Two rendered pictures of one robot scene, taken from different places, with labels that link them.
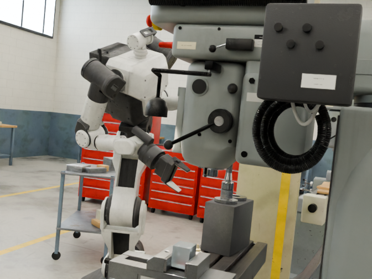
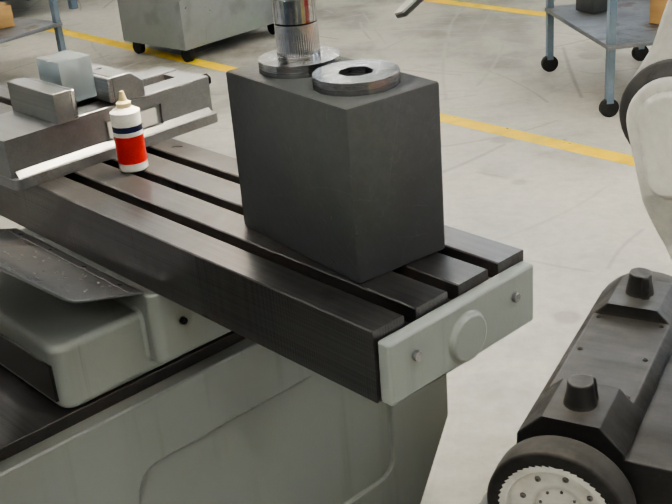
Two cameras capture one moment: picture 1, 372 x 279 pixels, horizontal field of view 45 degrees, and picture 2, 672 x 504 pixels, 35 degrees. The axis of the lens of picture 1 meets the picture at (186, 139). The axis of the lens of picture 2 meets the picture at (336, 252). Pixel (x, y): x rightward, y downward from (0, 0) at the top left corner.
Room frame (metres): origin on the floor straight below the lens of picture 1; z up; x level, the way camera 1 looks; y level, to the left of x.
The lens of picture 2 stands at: (2.27, -1.16, 1.44)
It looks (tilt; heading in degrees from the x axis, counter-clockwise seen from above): 25 degrees down; 118
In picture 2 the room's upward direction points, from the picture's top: 5 degrees counter-clockwise
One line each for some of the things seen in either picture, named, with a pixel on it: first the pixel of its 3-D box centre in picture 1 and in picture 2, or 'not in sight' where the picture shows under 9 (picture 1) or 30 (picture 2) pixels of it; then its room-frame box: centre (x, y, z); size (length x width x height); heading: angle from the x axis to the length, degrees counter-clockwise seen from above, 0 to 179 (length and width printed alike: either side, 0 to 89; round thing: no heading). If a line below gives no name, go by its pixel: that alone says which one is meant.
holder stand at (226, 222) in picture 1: (228, 222); (334, 153); (1.77, -0.20, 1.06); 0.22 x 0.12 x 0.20; 153
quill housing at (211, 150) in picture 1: (217, 115); not in sight; (1.42, -0.09, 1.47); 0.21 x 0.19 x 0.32; 159
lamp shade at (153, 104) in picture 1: (156, 107); not in sight; (1.46, 0.10, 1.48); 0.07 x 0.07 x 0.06
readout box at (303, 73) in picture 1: (308, 55); not in sight; (1.01, -0.25, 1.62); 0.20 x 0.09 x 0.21; 69
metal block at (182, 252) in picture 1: (184, 254); (66, 77); (1.26, -0.03, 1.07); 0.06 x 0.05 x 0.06; 161
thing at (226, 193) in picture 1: (226, 191); (296, 29); (1.73, -0.18, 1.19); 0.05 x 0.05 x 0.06
